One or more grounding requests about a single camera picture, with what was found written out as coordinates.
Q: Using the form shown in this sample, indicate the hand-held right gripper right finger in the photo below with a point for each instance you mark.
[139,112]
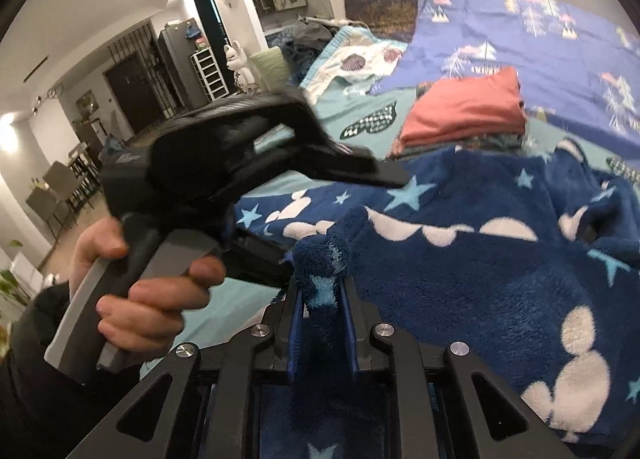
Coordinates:
[351,334]

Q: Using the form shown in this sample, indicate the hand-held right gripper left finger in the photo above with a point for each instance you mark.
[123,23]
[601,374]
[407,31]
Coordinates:
[296,334]

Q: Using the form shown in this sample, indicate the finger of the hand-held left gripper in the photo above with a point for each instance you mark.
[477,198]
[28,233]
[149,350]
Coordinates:
[345,164]
[257,261]

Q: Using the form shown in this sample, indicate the navy fleece star print garment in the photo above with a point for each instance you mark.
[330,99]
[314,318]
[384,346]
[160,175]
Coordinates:
[450,289]

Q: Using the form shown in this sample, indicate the person's left forearm dark sleeve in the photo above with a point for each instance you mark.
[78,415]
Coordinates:
[35,389]

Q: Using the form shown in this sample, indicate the pile of grey blue clothes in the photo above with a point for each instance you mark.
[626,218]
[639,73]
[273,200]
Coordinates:
[307,41]

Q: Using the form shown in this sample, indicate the person's left hand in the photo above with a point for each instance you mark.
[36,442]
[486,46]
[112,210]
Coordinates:
[150,309]

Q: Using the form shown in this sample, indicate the dark entry door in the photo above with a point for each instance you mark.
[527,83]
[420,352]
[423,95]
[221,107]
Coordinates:
[127,96]

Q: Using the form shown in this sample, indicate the white shelf rack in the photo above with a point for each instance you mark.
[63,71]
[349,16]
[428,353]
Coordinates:
[210,74]

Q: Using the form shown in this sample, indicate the seashell print blanket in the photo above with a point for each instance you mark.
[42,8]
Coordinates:
[350,61]

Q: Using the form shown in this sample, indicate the dark refrigerator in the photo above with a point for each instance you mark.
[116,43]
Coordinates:
[175,64]

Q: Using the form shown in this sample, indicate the white bear figurine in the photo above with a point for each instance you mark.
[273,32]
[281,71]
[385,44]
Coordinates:
[239,66]

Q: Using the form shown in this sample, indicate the green pillow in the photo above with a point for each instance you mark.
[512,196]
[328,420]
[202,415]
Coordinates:
[270,68]

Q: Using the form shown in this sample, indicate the grey dining chair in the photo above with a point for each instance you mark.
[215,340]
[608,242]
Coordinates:
[62,181]
[42,209]

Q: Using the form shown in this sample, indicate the black tall panel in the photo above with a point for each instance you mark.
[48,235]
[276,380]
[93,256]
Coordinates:
[210,19]

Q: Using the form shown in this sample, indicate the dark landscape print cushion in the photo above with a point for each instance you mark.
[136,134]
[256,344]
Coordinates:
[382,9]

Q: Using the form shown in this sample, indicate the green houseplant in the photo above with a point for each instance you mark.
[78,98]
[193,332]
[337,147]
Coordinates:
[12,284]

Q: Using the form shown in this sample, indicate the blue tree print duvet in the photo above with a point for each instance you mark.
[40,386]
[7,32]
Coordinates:
[530,49]

